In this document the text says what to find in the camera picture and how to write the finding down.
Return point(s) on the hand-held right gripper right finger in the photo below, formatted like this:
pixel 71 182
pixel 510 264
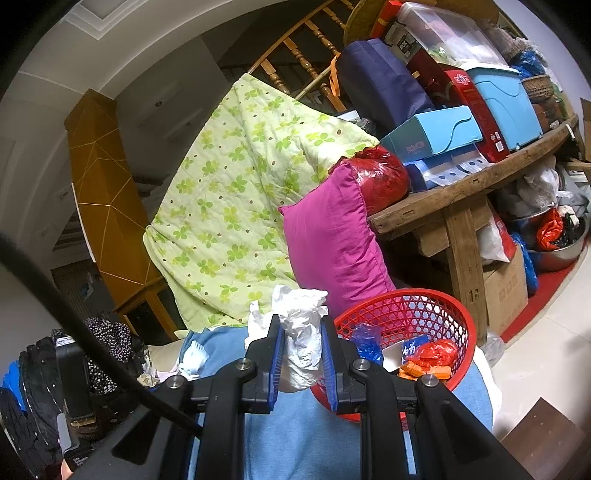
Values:
pixel 328 364

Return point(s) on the orange red plastic bag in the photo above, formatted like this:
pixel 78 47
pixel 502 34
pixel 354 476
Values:
pixel 549 230

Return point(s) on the pile of black clothes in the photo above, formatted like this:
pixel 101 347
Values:
pixel 32 406

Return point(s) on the clear plastic bag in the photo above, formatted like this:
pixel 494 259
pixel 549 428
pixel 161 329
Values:
pixel 493 348

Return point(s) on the clear plastic storage box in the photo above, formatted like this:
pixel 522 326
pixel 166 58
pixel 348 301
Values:
pixel 448 32

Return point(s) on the light blue cardboard box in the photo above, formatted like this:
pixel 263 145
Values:
pixel 434 131

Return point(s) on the red gift box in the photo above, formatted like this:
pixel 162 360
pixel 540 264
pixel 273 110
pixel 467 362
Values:
pixel 466 101

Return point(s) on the small patterned cloth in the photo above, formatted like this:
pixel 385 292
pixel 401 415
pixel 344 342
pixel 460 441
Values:
pixel 147 378

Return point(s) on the wooden stair railing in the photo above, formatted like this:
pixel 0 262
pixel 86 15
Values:
pixel 295 50

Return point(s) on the magenta pillow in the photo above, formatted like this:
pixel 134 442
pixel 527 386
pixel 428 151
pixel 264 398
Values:
pixel 332 244

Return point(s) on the red plastic mesh basket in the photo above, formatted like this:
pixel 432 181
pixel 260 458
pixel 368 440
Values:
pixel 406 314

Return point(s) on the white face mask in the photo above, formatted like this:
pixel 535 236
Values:
pixel 193 360

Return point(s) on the green clover print quilt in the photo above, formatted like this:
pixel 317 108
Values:
pixel 231 194

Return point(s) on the round woven tray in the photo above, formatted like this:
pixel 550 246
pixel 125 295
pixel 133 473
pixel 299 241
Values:
pixel 362 21

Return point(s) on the black white speckled garment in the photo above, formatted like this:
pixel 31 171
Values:
pixel 111 350

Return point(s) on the dark brown wooden board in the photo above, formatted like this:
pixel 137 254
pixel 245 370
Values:
pixel 549 443

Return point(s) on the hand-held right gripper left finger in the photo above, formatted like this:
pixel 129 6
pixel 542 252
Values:
pixel 277 364

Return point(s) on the steel basin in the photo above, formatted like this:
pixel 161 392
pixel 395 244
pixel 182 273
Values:
pixel 556 258

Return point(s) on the brown cardboard box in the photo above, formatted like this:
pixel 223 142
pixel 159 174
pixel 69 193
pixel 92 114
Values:
pixel 505 290

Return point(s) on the woven basket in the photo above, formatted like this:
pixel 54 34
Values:
pixel 538 88

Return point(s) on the white red printed sack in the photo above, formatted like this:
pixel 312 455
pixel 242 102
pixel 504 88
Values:
pixel 494 235

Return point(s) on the blue blanket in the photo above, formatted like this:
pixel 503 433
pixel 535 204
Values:
pixel 295 438

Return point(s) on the old wooden table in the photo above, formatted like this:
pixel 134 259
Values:
pixel 461 221

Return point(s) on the small white tissue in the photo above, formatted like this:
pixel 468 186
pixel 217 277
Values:
pixel 257 321

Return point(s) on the light blue storage bin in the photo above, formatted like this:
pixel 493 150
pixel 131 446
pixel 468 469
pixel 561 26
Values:
pixel 505 104

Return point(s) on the long blue plastic bag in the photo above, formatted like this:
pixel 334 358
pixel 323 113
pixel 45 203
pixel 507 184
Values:
pixel 528 267

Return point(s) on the navy fabric bag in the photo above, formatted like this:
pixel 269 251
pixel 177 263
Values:
pixel 383 83

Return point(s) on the red floor mat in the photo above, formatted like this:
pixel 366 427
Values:
pixel 554 286

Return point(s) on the blue white flat packets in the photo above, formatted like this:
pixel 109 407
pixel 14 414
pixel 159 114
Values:
pixel 443 173

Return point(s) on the white plastic bag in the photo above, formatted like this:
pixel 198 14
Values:
pixel 538 184

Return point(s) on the yellow wooden cabinet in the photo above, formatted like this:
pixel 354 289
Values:
pixel 104 184

